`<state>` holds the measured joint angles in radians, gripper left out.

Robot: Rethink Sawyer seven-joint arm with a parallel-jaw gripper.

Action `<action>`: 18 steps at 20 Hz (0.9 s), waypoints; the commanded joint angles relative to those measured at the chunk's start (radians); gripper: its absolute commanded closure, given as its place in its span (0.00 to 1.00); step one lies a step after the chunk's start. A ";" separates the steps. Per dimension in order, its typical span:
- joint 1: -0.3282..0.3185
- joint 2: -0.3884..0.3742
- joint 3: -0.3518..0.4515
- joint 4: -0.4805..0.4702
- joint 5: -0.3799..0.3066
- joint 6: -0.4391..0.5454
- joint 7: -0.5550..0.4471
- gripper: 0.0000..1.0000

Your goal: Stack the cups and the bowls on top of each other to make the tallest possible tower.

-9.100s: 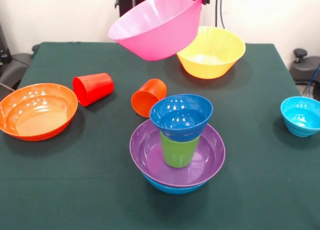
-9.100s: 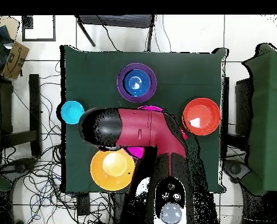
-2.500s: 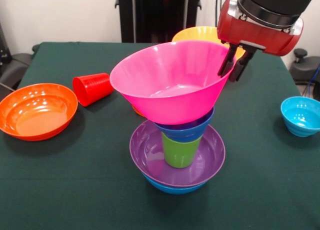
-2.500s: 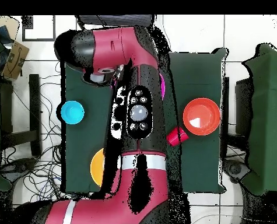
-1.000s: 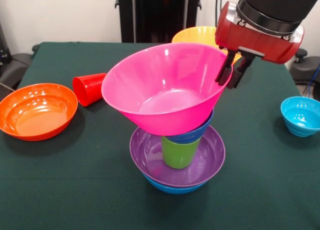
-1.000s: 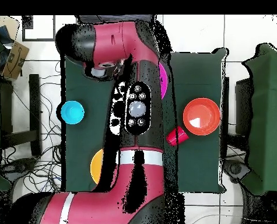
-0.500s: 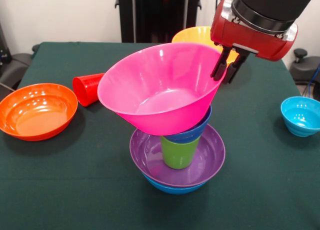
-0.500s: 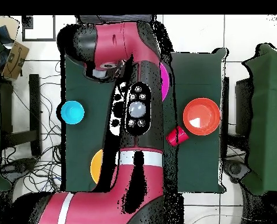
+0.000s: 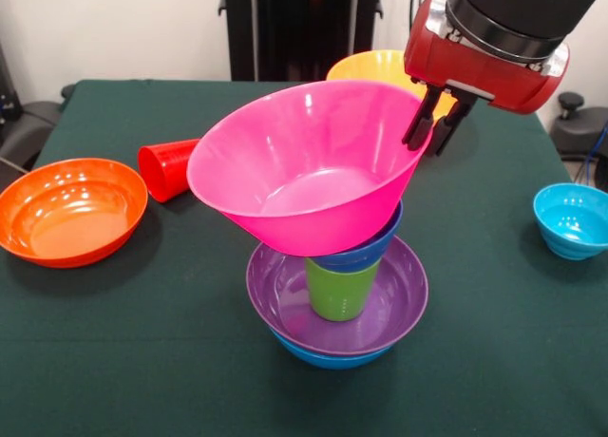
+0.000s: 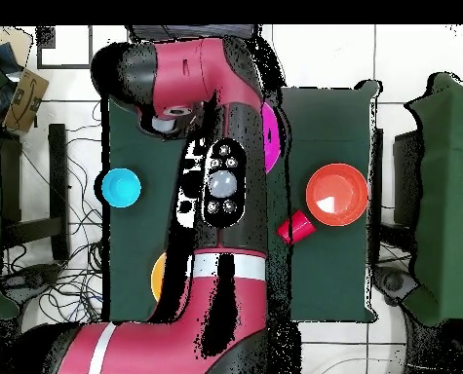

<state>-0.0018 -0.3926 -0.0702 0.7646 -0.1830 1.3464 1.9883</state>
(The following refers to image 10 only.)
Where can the dark green tablecloth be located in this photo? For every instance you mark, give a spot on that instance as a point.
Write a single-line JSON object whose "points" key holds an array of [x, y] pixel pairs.
{"points": [[332, 272]]}

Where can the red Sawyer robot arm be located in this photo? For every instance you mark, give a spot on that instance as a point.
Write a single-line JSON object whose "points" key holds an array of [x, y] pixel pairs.
{"points": [[223, 78]]}

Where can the cardboard box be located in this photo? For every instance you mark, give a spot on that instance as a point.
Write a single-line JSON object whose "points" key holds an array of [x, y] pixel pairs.
{"points": [[26, 101]]}

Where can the black folding chair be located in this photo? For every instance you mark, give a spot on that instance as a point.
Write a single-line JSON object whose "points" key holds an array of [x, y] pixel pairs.
{"points": [[192, 30]]}

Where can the large yellow bowl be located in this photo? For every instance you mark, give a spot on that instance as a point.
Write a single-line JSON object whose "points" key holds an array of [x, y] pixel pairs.
{"points": [[157, 276]]}

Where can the black H-shaped stand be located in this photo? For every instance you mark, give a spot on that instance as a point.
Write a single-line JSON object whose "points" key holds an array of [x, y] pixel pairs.
{"points": [[406, 179], [57, 187]]}

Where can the black square frame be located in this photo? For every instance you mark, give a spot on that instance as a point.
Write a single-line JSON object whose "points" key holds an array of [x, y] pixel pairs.
{"points": [[65, 66]]}

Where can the beige board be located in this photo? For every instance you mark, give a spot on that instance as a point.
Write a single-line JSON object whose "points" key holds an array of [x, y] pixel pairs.
{"points": [[22, 46]]}

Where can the orange bowl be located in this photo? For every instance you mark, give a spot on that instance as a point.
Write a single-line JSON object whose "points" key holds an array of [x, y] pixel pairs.
{"points": [[337, 194]]}

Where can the large pink bowl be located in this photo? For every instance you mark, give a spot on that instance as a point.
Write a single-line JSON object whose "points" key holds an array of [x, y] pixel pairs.
{"points": [[272, 136]]}

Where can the red cup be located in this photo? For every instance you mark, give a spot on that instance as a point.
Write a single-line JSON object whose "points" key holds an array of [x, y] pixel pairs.
{"points": [[297, 228]]}

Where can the small cyan ribbed bowl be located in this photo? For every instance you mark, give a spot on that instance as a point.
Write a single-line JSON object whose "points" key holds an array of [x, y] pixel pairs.
{"points": [[121, 187]]}

